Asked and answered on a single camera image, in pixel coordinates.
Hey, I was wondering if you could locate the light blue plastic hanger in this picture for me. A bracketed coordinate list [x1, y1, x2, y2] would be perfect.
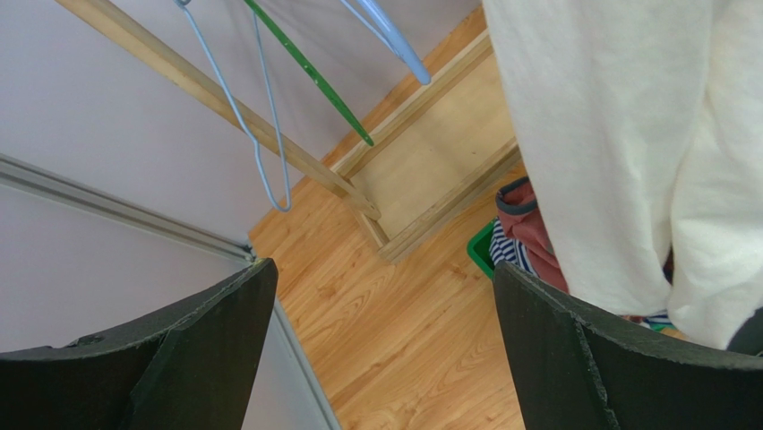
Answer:
[341, 0, 432, 85]

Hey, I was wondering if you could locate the green plastic tray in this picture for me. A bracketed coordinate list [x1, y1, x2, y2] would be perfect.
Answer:
[467, 220, 494, 279]

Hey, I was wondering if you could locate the maroon tank top dark trim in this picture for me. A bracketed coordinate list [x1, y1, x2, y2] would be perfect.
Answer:
[495, 176, 570, 293]

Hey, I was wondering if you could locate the blue white striped tank top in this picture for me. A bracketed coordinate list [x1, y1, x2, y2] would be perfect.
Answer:
[488, 218, 537, 275]

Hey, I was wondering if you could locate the green plastic hanger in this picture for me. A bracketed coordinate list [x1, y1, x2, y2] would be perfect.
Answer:
[244, 0, 374, 147]

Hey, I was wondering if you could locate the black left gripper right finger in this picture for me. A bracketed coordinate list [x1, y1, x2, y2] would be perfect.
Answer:
[493, 263, 762, 429]

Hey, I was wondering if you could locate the wooden clothes rack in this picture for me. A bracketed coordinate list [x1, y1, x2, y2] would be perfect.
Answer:
[64, 1, 519, 262]

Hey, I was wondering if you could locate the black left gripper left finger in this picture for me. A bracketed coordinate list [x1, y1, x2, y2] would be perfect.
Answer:
[1, 258, 279, 429]

